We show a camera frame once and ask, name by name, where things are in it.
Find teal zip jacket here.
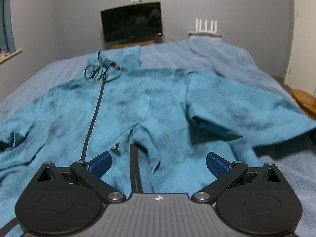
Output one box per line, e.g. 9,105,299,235
1,47,315,236

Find blue bed blanket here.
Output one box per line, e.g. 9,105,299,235
1,38,315,236

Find wooden stool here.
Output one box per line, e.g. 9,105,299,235
291,89,316,120

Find pink item on sill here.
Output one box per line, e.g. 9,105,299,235
0,50,10,60

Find teal window curtain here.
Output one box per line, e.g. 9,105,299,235
0,0,16,53

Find wooden tv stand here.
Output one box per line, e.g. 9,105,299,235
111,40,155,49

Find white side cabinet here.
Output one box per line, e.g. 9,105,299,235
189,31,222,41

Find white wifi router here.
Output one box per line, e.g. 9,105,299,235
195,18,218,34

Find black monitor screen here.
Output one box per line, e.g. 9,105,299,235
100,2,163,42

